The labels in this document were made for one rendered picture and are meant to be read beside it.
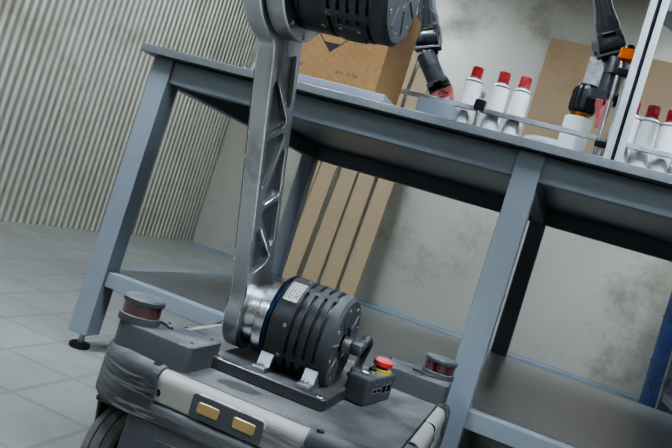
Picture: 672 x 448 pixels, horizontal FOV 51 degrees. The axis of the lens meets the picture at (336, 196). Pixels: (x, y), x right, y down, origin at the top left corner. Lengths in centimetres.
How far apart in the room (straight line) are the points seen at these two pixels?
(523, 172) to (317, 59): 58
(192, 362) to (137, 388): 9
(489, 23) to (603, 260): 188
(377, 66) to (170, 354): 92
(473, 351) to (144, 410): 77
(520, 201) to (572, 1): 392
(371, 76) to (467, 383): 75
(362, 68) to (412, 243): 349
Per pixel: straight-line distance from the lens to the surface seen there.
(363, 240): 480
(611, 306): 509
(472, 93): 210
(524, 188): 161
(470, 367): 162
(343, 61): 177
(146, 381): 114
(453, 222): 512
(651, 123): 207
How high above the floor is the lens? 54
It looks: 2 degrees up
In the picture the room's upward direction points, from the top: 17 degrees clockwise
